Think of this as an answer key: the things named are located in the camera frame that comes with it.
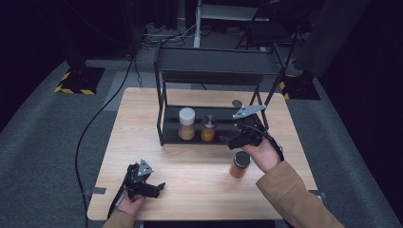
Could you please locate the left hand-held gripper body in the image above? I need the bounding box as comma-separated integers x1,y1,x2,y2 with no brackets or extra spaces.
124,158,161,200

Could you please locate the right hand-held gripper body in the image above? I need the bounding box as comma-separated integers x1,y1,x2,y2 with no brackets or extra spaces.
227,104,268,151

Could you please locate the silver lid spice jar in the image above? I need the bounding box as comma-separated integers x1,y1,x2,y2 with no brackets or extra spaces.
200,114,219,143

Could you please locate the black lid spice jar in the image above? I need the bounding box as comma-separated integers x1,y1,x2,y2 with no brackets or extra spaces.
229,150,252,180

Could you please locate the white lid spice jar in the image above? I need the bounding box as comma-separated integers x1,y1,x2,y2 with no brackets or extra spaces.
177,106,197,142

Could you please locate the black metal shelf rack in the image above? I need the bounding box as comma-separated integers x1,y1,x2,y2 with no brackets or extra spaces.
153,40,288,147

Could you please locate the person's left hand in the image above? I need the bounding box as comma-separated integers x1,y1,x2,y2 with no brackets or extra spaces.
116,191,147,219

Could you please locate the person's right hand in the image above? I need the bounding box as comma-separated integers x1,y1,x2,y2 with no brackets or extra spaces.
241,138,281,174

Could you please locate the black stand base striped tape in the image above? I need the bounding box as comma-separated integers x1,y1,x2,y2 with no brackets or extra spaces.
278,71,321,102
53,66,106,96

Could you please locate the black folding chair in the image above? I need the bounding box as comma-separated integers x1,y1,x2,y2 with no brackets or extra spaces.
235,0,308,51

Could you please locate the dark grey curtain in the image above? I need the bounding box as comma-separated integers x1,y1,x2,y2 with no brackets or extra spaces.
292,0,371,78

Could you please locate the right hand-held gripper cable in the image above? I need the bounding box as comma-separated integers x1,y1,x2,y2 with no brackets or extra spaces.
242,123,285,162

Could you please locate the hand-held gripper cable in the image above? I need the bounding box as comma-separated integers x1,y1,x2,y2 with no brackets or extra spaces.
242,123,285,162
106,184,128,220

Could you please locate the left hand-held gripper cable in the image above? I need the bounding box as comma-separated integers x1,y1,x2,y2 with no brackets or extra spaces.
106,184,128,220

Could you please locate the grey table bracket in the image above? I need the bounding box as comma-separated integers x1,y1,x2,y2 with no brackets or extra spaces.
308,189,327,200
83,186,107,196

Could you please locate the long black floor cable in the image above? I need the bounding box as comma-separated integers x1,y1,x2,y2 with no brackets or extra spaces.
74,54,135,228

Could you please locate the white metal stand frame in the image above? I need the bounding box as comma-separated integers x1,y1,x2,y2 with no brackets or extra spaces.
193,0,270,49

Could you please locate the bundle of floor cables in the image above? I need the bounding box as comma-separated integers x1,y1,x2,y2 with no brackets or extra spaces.
140,22,198,50

